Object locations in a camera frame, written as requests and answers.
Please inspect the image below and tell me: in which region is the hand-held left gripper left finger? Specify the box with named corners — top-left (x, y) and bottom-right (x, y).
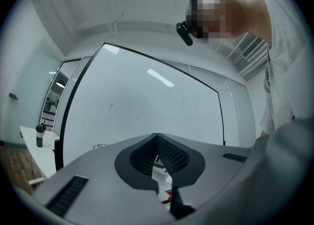
top-left (32, 132), bottom-right (176, 225)

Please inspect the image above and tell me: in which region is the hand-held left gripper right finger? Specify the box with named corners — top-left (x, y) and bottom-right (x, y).
top-left (157, 132), bottom-right (253, 221)

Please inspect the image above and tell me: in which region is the black-framed whiteboard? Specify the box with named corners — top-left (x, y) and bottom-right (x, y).
top-left (52, 42), bottom-right (226, 173)

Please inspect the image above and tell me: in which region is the white table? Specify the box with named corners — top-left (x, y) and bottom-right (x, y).
top-left (19, 125), bottom-right (61, 185)

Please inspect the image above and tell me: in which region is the dark drinking bottle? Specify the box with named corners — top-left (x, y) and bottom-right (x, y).
top-left (35, 123), bottom-right (47, 148)

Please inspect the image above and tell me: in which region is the glass door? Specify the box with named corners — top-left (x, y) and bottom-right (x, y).
top-left (39, 58), bottom-right (82, 131)

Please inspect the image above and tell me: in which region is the white air conditioner vent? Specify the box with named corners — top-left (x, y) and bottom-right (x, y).
top-left (241, 36), bottom-right (264, 59)

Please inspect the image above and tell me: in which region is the person's white shirt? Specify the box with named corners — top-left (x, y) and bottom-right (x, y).
top-left (255, 0), bottom-right (314, 138)

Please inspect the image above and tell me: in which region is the person's head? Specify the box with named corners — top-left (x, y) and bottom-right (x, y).
top-left (185, 0), bottom-right (273, 48)

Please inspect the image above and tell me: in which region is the black head-worn camera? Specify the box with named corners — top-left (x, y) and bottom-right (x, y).
top-left (175, 21), bottom-right (194, 47)

